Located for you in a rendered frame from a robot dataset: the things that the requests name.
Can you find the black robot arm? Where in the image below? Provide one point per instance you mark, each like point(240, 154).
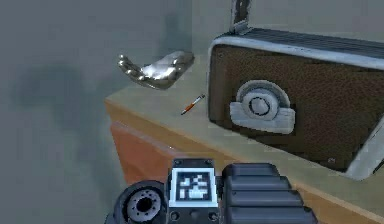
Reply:
point(253, 193)

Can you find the orange pen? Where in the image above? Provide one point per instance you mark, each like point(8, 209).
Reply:
point(192, 104)

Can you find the brown vintage radio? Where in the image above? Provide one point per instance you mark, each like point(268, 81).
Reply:
point(300, 100)

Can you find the wooden chest of drawers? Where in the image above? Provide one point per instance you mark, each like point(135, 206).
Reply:
point(160, 133)

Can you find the silver hand sculpture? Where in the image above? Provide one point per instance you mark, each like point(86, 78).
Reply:
point(160, 70)

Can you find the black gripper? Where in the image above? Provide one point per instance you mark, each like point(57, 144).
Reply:
point(143, 204)

